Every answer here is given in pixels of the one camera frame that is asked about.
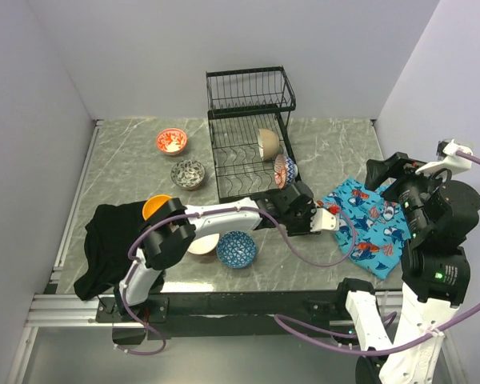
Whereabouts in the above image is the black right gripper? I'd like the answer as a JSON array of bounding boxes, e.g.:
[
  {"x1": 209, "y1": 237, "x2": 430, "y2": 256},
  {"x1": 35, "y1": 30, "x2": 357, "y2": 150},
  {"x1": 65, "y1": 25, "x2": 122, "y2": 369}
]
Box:
[{"x1": 363, "y1": 147, "x2": 452, "y2": 232}]

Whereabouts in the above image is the red pattern blue zigzag bowl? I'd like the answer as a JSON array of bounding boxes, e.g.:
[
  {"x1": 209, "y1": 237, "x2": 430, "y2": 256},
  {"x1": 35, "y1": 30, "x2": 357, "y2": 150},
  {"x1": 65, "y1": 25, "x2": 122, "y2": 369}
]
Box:
[{"x1": 274, "y1": 154, "x2": 298, "y2": 189}]

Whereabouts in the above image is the beige bowl white inside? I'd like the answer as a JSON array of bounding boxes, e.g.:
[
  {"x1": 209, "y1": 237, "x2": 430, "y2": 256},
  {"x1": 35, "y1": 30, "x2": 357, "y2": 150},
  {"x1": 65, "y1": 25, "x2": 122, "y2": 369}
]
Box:
[{"x1": 257, "y1": 129, "x2": 280, "y2": 161}]

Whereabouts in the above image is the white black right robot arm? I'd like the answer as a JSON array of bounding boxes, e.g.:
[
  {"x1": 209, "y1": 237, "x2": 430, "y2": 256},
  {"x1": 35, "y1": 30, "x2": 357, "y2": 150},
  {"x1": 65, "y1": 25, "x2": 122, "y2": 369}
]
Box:
[{"x1": 334, "y1": 150, "x2": 480, "y2": 383}]

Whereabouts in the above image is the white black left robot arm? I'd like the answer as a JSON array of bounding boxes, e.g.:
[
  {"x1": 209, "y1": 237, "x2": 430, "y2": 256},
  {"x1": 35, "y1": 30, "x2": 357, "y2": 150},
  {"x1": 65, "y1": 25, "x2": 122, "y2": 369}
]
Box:
[{"x1": 114, "y1": 181, "x2": 337, "y2": 322}]

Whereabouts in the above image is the black two-tier dish rack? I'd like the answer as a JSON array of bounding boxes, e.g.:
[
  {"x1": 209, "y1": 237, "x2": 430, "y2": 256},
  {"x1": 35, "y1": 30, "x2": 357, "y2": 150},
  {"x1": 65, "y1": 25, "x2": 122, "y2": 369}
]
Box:
[{"x1": 206, "y1": 66, "x2": 296, "y2": 203}]

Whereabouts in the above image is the blue shark print cloth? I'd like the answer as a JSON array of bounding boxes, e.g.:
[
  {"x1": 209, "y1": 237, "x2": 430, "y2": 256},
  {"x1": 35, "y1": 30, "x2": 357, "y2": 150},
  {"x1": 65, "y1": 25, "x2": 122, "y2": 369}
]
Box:
[{"x1": 322, "y1": 178, "x2": 410, "y2": 279}]

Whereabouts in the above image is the blue triangle pattern bowl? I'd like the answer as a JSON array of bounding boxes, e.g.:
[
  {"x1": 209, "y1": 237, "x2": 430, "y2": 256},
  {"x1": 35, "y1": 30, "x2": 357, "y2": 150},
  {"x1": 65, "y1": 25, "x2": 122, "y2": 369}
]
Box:
[{"x1": 216, "y1": 231, "x2": 258, "y2": 269}]

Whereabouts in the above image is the white pinkish bowl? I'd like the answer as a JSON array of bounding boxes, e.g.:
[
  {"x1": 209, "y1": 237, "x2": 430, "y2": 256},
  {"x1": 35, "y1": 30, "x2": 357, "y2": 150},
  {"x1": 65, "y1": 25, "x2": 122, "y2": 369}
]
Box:
[{"x1": 187, "y1": 234, "x2": 220, "y2": 255}]

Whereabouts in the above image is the grey leaf pattern bowl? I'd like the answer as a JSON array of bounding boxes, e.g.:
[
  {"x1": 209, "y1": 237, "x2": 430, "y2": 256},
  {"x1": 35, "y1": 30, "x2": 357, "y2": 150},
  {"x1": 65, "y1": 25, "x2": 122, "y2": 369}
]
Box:
[{"x1": 170, "y1": 159, "x2": 206, "y2": 190}]

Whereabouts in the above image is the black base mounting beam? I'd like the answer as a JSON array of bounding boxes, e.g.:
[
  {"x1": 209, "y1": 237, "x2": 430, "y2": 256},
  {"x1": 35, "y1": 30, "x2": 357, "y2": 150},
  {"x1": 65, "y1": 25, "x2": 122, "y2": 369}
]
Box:
[{"x1": 94, "y1": 282, "x2": 381, "y2": 341}]

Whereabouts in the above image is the red floral bowl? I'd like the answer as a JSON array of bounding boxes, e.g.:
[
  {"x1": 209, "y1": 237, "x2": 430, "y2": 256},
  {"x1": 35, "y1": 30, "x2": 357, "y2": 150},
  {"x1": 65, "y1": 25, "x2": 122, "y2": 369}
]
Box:
[{"x1": 156, "y1": 128, "x2": 188, "y2": 156}]

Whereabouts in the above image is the orange bowl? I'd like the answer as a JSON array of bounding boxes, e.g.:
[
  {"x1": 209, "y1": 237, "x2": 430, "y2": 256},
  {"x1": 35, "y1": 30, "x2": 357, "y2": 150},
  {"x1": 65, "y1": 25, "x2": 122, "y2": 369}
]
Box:
[{"x1": 142, "y1": 194, "x2": 171, "y2": 221}]

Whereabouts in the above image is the black cloth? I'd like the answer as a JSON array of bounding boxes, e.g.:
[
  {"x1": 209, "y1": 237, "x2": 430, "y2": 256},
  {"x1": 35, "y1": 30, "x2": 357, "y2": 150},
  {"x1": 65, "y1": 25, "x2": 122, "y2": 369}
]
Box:
[{"x1": 74, "y1": 201, "x2": 145, "y2": 301}]

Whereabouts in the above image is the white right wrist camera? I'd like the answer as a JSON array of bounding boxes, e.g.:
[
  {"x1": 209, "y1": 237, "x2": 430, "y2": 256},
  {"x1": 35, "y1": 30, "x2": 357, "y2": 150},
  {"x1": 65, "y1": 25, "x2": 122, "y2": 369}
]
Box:
[{"x1": 415, "y1": 139, "x2": 473, "y2": 175}]

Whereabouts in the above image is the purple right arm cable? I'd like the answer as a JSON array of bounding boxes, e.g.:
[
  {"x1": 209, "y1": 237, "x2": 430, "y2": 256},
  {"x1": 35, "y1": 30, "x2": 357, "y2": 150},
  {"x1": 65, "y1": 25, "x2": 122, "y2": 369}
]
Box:
[{"x1": 274, "y1": 150, "x2": 480, "y2": 358}]

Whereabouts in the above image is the aluminium frame rail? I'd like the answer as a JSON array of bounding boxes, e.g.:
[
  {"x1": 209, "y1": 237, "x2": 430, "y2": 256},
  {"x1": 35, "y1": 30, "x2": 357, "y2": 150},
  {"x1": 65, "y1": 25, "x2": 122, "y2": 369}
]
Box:
[{"x1": 23, "y1": 294, "x2": 449, "y2": 327}]

